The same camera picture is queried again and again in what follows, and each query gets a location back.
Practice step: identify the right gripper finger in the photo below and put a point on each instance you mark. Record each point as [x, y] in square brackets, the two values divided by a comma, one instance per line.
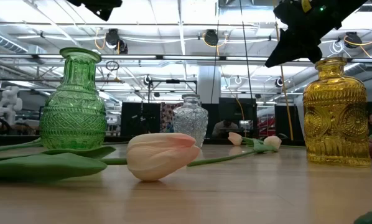
[287, 46]
[313, 51]

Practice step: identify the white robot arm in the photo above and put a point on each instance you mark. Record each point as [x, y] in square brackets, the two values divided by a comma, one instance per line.
[8, 102]

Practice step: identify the yellow embossed glass vase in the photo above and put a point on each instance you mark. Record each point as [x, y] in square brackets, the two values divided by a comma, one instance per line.
[336, 124]

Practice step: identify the green ribbed glass vase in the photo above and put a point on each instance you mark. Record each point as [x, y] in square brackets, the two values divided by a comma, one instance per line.
[74, 118]

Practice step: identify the clear cut glass vase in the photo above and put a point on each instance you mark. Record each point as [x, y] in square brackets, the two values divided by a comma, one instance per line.
[190, 121]

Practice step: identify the black partition panel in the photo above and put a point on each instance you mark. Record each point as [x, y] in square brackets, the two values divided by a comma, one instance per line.
[232, 107]
[133, 109]
[285, 121]

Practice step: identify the red equipment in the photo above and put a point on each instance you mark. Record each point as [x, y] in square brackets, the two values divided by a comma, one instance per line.
[267, 127]

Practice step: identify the black rig frame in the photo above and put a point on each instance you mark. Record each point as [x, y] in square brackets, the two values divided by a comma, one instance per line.
[173, 81]

